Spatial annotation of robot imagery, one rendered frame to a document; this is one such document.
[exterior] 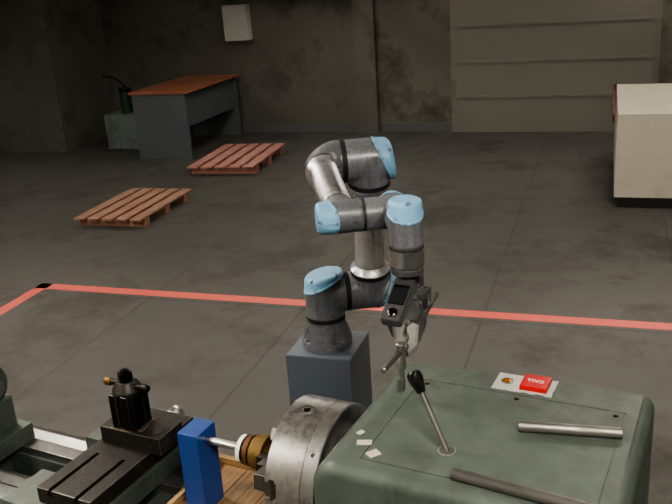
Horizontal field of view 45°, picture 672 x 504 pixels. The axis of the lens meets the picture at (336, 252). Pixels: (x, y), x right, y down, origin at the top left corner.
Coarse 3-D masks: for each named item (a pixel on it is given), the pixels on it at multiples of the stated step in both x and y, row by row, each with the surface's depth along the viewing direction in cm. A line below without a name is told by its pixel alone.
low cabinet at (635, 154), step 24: (624, 96) 779; (648, 96) 770; (624, 120) 696; (648, 120) 690; (624, 144) 703; (648, 144) 697; (624, 168) 710; (648, 168) 703; (624, 192) 716; (648, 192) 710
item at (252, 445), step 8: (248, 440) 194; (256, 440) 193; (264, 440) 192; (240, 448) 194; (248, 448) 193; (256, 448) 192; (264, 448) 192; (240, 456) 194; (248, 456) 192; (248, 464) 193
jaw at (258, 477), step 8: (256, 456) 189; (264, 456) 189; (256, 464) 185; (264, 464) 185; (256, 472) 181; (264, 472) 181; (256, 480) 180; (256, 488) 181; (264, 488) 180; (272, 488) 177; (272, 496) 177
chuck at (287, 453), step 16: (304, 400) 186; (320, 400) 186; (336, 400) 187; (288, 416) 181; (304, 416) 180; (320, 416) 180; (288, 432) 178; (304, 432) 177; (272, 448) 178; (288, 448) 176; (304, 448) 175; (272, 464) 176; (288, 464) 175; (272, 480) 176; (288, 480) 174; (288, 496) 174
